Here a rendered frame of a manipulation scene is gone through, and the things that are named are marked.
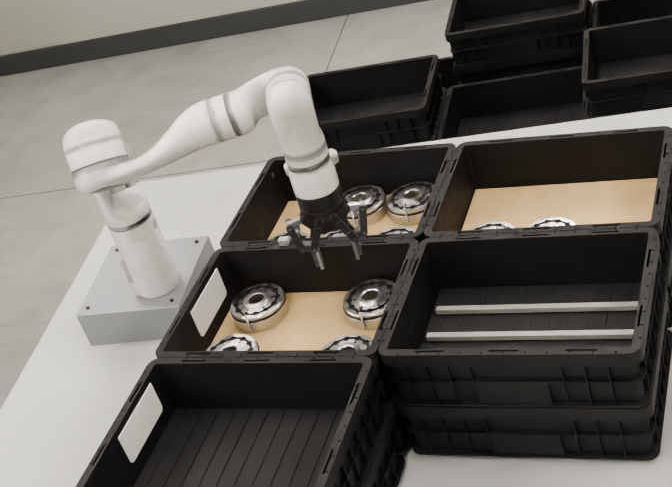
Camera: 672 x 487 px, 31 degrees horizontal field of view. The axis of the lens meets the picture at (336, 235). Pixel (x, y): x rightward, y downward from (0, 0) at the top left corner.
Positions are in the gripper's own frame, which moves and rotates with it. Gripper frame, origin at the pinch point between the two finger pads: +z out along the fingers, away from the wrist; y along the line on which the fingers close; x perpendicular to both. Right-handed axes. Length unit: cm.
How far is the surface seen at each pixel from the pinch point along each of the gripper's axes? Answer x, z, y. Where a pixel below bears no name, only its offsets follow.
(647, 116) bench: 57, 26, 70
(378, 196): 32.0, 11.5, 9.3
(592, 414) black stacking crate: -37, 15, 31
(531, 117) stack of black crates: 125, 60, 57
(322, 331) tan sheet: -0.9, 14.2, -6.5
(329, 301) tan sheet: 7.0, 14.3, -4.3
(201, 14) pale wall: 342, 92, -45
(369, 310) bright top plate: -2.7, 11.1, 2.5
